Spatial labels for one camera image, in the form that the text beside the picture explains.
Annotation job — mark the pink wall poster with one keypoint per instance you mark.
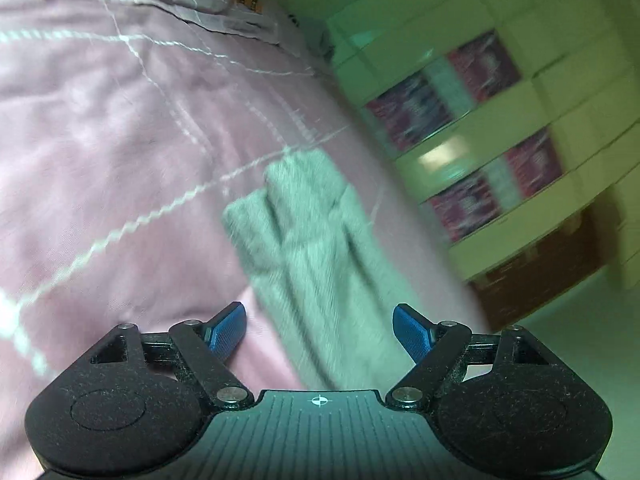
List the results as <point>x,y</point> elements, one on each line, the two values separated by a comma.
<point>467,207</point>
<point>407,112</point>
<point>482,65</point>
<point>534,162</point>

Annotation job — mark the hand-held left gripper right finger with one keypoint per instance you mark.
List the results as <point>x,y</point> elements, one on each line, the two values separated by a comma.
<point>412,332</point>

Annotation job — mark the bed with pink checked sheet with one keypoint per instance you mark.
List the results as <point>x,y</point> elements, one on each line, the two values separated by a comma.
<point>125,160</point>

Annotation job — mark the brown wooden door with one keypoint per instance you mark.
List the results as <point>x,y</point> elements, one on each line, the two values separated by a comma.
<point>540,270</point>

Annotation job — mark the cream wardrobe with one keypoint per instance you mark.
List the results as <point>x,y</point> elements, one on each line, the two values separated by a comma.
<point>565,60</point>

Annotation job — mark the grey pants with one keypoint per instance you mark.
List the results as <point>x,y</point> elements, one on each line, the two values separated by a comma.
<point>320,260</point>

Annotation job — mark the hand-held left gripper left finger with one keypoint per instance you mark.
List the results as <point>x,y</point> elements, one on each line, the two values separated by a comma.
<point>227,330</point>

